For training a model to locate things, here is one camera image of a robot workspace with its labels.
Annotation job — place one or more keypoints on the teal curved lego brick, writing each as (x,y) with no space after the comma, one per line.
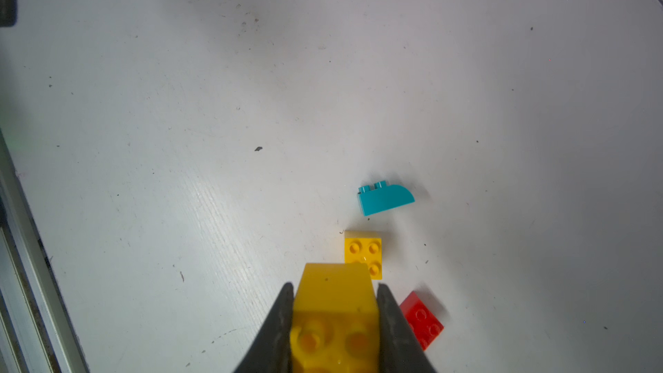
(382,197)

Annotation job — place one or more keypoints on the red long lego brick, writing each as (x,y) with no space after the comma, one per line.
(424,324)

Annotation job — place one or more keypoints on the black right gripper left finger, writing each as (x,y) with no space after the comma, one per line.
(270,351)

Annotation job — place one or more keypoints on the yellow square lego brick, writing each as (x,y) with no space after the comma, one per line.
(365,247)

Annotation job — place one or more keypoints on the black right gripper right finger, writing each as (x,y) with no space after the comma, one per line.
(400,352)

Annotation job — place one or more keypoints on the aluminium mounting rail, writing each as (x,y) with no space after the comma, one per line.
(37,334)

